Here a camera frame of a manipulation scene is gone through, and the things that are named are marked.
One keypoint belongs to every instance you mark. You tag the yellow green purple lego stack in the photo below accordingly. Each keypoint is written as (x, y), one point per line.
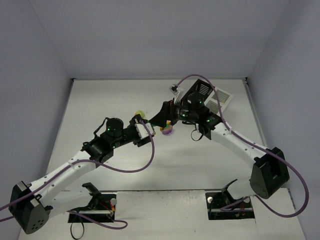
(167, 130)

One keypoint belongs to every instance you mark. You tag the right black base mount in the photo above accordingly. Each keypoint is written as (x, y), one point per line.
(221, 206)

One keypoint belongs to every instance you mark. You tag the black slotted container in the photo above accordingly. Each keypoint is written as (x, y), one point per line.
(200, 91)

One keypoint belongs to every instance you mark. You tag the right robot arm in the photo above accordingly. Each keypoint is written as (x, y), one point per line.
(268, 173)

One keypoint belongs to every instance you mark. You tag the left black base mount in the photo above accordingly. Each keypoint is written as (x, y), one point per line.
(101, 207)

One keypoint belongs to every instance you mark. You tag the orange green lime lego stack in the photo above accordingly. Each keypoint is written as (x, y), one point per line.
(153, 126)

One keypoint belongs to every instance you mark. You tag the lime and orange lego stack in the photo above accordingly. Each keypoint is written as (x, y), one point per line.
(141, 113)

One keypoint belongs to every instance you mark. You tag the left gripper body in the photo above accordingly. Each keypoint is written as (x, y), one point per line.
(136, 120)

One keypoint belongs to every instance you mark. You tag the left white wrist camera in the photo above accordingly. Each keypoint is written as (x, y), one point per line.
(143, 131)

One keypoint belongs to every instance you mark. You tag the white slotted container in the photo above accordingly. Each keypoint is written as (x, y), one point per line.
(218, 101)

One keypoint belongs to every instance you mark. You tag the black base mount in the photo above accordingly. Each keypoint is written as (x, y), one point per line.
(221, 206)
(101, 207)

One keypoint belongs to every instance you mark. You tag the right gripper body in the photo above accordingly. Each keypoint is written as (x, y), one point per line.
(170, 110)

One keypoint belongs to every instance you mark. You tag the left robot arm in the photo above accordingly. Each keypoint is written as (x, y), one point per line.
(33, 204)

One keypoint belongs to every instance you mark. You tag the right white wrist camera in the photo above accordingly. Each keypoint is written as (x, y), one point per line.
(178, 93)

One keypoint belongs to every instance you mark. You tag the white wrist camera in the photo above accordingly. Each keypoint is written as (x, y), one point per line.
(143, 131)
(178, 93)

